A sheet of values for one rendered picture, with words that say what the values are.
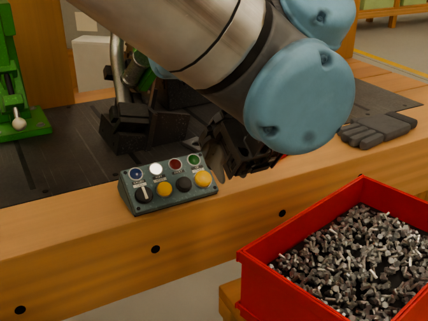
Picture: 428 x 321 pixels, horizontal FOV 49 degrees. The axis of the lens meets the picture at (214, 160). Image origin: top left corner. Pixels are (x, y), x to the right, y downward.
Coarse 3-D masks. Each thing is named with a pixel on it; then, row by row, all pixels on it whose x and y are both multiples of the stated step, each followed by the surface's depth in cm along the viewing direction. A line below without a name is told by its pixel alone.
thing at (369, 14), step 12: (360, 0) 584; (372, 0) 582; (384, 0) 590; (396, 0) 595; (408, 0) 611; (420, 0) 619; (360, 12) 580; (372, 12) 582; (384, 12) 590; (396, 12) 598; (408, 12) 606; (420, 12) 615
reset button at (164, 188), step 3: (159, 183) 75; (162, 183) 75; (165, 183) 75; (168, 183) 75; (159, 186) 75; (162, 186) 75; (165, 186) 75; (168, 186) 75; (171, 186) 76; (159, 189) 74; (162, 189) 74; (165, 189) 75; (168, 189) 75; (171, 189) 75; (159, 192) 75; (162, 192) 74; (165, 192) 74; (168, 192) 75; (162, 195) 75; (165, 195) 75; (168, 195) 75
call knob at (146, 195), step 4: (140, 188) 74; (144, 188) 74; (148, 188) 74; (136, 192) 73; (140, 192) 73; (144, 192) 73; (148, 192) 74; (136, 196) 73; (140, 196) 73; (144, 196) 73; (148, 196) 73; (140, 200) 73; (144, 200) 73; (148, 200) 73
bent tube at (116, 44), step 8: (112, 32) 98; (112, 40) 98; (120, 40) 98; (112, 48) 98; (120, 48) 98; (112, 56) 97; (120, 56) 98; (112, 64) 97; (120, 64) 97; (112, 72) 97; (120, 72) 96; (120, 88) 94; (128, 88) 95; (120, 96) 94; (128, 96) 94
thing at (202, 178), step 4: (200, 172) 78; (204, 172) 78; (196, 176) 78; (200, 176) 78; (204, 176) 78; (208, 176) 78; (196, 180) 77; (200, 180) 77; (204, 180) 77; (208, 180) 78; (200, 184) 77; (204, 184) 77; (208, 184) 78
